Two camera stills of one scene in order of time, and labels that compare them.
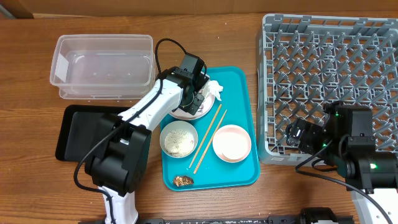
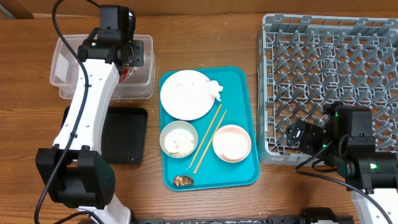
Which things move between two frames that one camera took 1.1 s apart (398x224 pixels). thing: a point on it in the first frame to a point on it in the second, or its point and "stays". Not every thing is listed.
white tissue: [214, 88] stays
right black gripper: [310, 132] stays
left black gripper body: [193, 104] to [137, 52]
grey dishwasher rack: [306, 61] stays
